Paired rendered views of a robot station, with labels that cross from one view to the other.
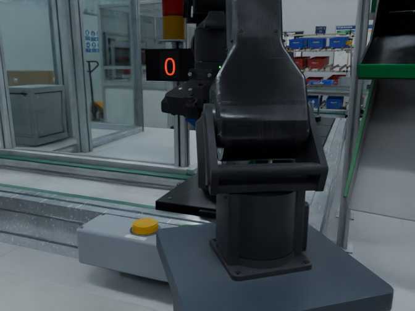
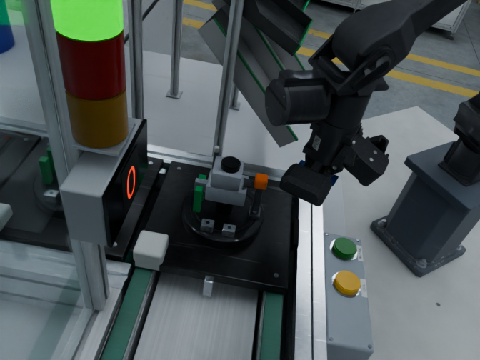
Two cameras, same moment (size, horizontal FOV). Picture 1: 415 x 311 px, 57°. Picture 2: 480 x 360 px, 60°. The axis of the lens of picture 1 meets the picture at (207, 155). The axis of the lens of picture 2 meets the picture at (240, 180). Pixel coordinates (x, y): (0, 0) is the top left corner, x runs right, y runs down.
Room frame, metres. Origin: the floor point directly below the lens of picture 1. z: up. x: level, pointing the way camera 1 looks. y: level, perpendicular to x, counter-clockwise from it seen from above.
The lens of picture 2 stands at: (0.88, 0.40, 1.51)
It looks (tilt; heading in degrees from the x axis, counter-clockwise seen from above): 42 degrees down; 249
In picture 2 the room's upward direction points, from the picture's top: 11 degrees clockwise
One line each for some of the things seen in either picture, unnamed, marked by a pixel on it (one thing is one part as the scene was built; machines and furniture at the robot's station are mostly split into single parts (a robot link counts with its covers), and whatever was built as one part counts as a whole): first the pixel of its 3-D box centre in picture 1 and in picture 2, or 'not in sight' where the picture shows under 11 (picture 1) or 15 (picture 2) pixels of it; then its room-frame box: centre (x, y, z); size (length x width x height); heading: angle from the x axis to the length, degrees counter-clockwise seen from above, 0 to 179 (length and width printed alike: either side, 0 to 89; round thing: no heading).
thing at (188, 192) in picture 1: (238, 192); (221, 220); (0.72, -0.06, 0.96); 0.24 x 0.24 x 0.02; 69
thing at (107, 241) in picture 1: (146, 247); (340, 294); (0.55, 0.10, 0.93); 0.21 x 0.07 x 0.06; 69
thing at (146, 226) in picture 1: (145, 228); (346, 283); (0.55, 0.10, 0.96); 0.04 x 0.04 x 0.02
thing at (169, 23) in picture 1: (173, 28); (98, 109); (0.90, 0.07, 1.28); 0.05 x 0.05 x 0.05
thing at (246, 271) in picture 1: (261, 219); (468, 158); (0.28, -0.04, 1.09); 0.07 x 0.07 x 0.06; 16
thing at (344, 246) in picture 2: not in sight; (343, 249); (0.52, 0.03, 0.96); 0.04 x 0.04 x 0.02
